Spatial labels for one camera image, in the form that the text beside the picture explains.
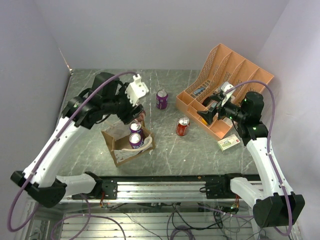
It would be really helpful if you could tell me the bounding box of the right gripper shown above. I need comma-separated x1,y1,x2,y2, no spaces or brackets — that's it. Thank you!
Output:
197,92,247,125

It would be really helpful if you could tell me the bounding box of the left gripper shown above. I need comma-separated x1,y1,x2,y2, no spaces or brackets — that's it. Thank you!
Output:
102,82,144,125

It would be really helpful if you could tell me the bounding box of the red cola can back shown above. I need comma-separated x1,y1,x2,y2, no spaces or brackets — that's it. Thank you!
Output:
137,110,146,122

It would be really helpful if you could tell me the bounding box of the red cola can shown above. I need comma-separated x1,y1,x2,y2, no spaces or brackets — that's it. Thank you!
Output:
175,116,190,136
137,110,146,122

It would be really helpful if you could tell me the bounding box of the purple fanta can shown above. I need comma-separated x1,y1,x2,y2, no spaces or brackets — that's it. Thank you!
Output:
129,121,144,138
156,89,168,110
128,132,144,149

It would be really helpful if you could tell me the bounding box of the purple Fanta can front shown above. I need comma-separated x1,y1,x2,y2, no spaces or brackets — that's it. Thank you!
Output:
128,132,144,149

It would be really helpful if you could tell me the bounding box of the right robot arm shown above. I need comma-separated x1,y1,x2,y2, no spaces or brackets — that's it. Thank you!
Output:
197,91,305,228

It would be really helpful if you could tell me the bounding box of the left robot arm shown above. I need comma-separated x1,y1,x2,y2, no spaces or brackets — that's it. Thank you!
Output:
10,72,149,208

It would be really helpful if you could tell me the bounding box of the blue toy car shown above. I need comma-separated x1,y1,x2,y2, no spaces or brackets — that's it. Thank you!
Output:
193,88,204,96

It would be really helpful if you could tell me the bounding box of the purple Fanta can back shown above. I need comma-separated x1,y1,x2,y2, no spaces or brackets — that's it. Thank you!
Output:
156,89,168,110

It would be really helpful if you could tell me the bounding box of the green white small box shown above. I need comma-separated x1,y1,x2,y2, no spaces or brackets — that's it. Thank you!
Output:
217,134,241,151

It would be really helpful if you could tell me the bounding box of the orange plastic desk organizer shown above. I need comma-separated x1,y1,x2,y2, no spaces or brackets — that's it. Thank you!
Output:
176,43,274,140

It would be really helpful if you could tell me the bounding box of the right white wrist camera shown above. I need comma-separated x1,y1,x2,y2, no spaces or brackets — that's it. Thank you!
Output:
221,81,236,107

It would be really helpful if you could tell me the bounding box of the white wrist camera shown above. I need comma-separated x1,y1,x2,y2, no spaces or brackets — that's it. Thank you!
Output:
221,81,236,107
125,74,149,107

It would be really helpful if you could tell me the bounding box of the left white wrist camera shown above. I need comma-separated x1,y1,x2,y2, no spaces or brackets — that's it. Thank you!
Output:
125,74,149,107

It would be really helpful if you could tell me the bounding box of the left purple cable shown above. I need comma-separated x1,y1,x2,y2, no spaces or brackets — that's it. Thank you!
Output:
6,71,138,240

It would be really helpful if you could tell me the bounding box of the purple cable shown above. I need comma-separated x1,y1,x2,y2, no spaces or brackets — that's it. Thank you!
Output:
223,80,293,237
6,71,138,240

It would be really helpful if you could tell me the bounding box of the aluminium mounting rail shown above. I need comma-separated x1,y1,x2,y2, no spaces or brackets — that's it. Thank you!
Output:
59,174,266,203

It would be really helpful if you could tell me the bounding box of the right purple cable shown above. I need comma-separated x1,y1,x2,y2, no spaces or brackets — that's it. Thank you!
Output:
223,80,293,237

